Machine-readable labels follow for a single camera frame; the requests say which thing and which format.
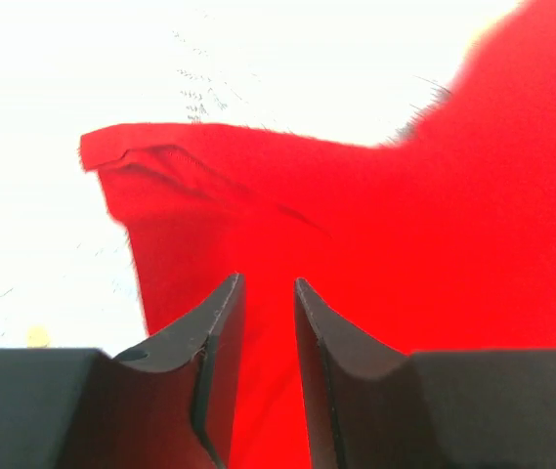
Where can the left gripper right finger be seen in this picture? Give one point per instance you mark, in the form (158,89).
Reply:
(370,406)

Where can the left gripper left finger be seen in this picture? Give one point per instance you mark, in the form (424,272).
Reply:
(167,402)

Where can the red t shirt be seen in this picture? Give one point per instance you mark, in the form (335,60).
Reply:
(445,241)

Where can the floral table cloth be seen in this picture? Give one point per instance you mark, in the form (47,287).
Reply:
(349,71)

